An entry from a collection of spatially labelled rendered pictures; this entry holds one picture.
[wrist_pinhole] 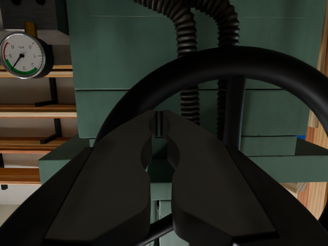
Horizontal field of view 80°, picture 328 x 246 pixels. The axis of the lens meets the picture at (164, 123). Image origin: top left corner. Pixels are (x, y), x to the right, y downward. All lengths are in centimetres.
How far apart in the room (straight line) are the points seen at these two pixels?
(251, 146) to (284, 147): 7
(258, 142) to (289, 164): 8
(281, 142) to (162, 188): 26
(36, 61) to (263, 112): 38
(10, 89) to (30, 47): 337
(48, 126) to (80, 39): 313
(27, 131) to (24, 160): 50
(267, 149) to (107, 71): 34
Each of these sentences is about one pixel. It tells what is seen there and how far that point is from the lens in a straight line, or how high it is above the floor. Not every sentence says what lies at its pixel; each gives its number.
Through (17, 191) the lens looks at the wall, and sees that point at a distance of 420.
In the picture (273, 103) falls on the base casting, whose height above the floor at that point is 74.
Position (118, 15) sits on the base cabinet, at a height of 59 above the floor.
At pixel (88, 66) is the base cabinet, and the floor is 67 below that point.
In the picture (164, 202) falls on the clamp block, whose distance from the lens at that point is 32.
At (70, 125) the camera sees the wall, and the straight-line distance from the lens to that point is 331.
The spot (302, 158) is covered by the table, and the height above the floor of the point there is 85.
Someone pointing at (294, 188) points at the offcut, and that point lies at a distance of 53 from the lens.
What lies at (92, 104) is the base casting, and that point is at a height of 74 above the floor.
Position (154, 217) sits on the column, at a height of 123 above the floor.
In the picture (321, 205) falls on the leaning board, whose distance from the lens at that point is 220.
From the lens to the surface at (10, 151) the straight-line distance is 322.
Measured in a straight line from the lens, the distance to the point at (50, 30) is 37.
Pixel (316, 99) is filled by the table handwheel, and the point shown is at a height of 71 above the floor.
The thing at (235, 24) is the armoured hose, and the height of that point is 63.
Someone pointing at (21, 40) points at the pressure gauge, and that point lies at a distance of 35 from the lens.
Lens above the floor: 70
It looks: 12 degrees up
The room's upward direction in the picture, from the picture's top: 180 degrees clockwise
